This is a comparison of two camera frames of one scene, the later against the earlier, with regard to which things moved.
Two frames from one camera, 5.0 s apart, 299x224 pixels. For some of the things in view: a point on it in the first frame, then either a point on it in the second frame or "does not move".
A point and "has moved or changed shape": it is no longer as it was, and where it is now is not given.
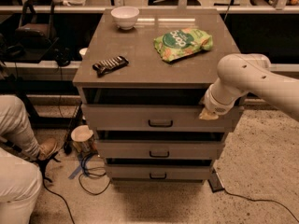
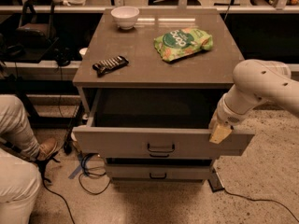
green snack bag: (177, 43) does not move
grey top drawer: (157, 118) has moved or changed shape
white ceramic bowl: (125, 17) does not move
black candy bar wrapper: (111, 63) does not move
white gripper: (215, 105) to (224, 116)
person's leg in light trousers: (15, 125) does not move
